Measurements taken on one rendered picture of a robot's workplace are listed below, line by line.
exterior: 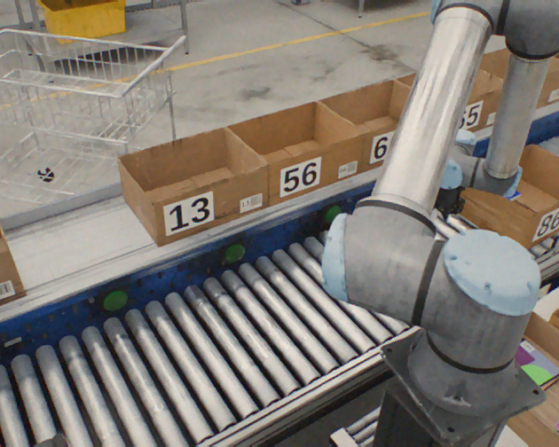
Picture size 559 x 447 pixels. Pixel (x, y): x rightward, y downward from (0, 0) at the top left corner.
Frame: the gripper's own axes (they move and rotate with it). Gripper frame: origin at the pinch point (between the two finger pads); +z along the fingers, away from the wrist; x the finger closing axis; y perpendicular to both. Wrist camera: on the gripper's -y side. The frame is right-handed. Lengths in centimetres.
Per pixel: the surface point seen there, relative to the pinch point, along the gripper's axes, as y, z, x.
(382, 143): -28.7, -18.2, -1.2
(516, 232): 19.5, -2.1, 18.9
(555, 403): 67, 4, -22
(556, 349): 57, 1, -9
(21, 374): -15, 5, -135
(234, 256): -21, 0, -67
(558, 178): 8, -4, 57
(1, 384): -15, 5, -140
